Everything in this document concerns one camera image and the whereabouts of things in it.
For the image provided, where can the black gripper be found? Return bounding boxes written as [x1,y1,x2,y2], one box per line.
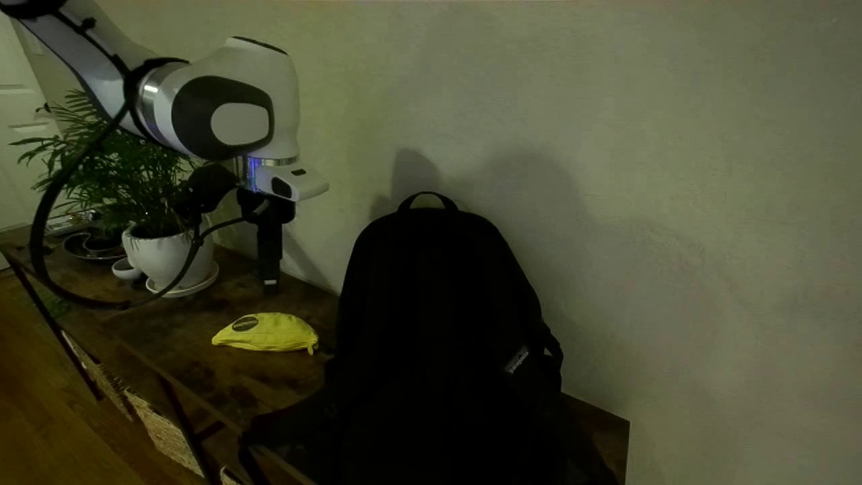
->
[235,184,298,293]

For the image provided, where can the yellow banana-shaped Bananagrams pouch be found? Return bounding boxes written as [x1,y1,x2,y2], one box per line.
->
[208,309,323,358]

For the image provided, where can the white pot saucer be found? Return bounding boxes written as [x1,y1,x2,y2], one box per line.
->
[143,264,224,301]

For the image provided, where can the white plant pot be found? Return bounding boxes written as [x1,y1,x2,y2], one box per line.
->
[117,219,218,291]

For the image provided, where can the small white cup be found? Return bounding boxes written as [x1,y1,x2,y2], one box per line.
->
[107,257,146,283]

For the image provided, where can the black tripod leg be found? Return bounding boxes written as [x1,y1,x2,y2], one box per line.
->
[152,375,227,485]
[0,252,107,404]

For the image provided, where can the dark round dish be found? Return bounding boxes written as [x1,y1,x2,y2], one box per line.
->
[58,226,128,268]

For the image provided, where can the black backpack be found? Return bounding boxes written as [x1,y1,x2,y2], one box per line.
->
[235,190,632,485]

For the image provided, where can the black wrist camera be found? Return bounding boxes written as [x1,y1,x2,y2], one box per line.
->
[174,161,243,219]

